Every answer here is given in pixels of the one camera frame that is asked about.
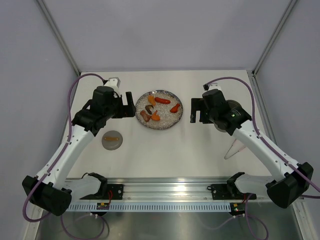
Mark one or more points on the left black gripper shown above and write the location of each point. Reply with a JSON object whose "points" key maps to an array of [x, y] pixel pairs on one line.
{"points": [[125, 110]]}

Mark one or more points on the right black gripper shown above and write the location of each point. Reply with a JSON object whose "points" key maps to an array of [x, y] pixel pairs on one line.
{"points": [[198, 104]]}

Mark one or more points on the red octopus sausage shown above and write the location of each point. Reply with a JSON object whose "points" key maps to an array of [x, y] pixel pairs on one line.
{"points": [[175, 108]]}

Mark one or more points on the orange food piece top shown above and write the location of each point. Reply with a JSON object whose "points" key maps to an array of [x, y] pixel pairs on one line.
{"points": [[151, 100]]}

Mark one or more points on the orange carrot piece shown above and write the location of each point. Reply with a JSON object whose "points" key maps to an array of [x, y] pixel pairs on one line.
{"points": [[155, 116]]}

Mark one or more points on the grey cylindrical container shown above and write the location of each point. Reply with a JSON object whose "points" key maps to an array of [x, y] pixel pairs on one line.
{"points": [[230, 117]]}

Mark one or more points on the grey round lid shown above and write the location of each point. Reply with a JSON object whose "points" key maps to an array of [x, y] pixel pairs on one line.
{"points": [[111, 140]]}

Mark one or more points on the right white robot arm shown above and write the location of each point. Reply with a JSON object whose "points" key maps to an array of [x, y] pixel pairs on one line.
{"points": [[289, 179]]}

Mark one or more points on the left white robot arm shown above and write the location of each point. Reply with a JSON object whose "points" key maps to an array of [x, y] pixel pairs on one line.
{"points": [[48, 189]]}

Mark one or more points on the brown mushroom piece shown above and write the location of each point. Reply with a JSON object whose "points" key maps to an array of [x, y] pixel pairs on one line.
{"points": [[149, 108]]}

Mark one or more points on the brown meat piece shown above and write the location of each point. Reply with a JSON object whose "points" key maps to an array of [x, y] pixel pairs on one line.
{"points": [[146, 117]]}

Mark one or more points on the plate with rice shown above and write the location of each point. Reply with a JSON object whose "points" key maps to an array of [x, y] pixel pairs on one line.
{"points": [[167, 119]]}

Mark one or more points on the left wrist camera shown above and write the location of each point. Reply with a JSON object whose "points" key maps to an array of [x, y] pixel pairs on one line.
{"points": [[114, 83]]}

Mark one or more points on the aluminium mounting rail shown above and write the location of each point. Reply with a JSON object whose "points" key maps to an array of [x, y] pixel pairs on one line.
{"points": [[168, 189]]}

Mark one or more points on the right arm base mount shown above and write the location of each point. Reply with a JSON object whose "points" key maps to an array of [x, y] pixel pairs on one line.
{"points": [[227, 190]]}

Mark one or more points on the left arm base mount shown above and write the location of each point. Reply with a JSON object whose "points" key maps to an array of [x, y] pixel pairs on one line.
{"points": [[110, 191]]}

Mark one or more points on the white slotted cable duct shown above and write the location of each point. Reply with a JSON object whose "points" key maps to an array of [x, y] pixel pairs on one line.
{"points": [[150, 207]]}

